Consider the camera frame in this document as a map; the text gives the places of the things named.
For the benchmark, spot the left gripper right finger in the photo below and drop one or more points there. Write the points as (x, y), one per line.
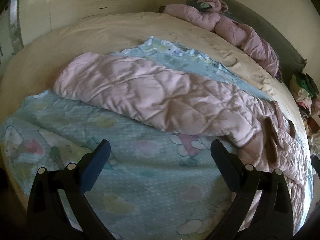
(273, 218)

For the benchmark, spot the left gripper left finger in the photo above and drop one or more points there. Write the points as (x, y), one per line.
(46, 217)

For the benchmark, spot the light pink quilted jacket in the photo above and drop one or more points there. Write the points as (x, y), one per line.
(191, 104)

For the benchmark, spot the pile of folded clothes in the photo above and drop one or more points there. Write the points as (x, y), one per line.
(306, 95)

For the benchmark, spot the blue cartoon print blanket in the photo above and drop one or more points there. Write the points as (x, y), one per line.
(155, 185)

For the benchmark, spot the beige bed sheet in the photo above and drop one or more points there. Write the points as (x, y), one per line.
(38, 64)

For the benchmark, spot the dark grey headboard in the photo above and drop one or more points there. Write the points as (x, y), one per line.
(290, 60)

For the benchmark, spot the cream wardrobe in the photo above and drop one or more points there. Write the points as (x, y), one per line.
(22, 21)

